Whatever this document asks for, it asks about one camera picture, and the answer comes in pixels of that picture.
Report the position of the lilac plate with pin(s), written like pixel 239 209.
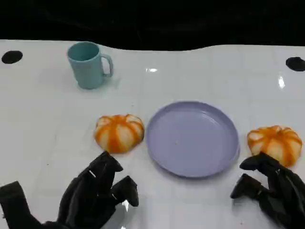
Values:
pixel 193 140

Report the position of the pale green mug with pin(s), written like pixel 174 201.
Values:
pixel 87 69

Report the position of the orange and white bread roll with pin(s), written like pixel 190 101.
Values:
pixel 274 143
pixel 119 133

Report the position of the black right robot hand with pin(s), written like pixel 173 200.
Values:
pixel 286 198

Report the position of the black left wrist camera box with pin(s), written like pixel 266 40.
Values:
pixel 14 205

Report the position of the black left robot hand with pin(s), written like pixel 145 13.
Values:
pixel 83 200

